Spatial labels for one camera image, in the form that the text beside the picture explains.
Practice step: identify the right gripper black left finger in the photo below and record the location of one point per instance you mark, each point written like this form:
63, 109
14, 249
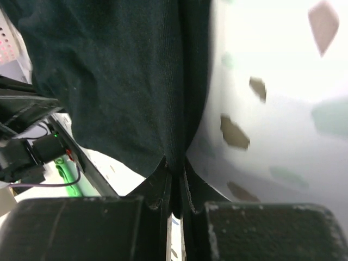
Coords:
132, 227

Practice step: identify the white laundry basket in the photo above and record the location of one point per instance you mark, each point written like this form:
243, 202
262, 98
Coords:
15, 62

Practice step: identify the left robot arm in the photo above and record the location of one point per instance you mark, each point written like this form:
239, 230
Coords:
31, 137

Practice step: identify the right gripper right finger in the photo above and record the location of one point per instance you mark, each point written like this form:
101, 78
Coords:
214, 228

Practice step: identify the black t-shirt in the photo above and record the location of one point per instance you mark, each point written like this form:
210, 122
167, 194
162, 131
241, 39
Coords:
132, 75

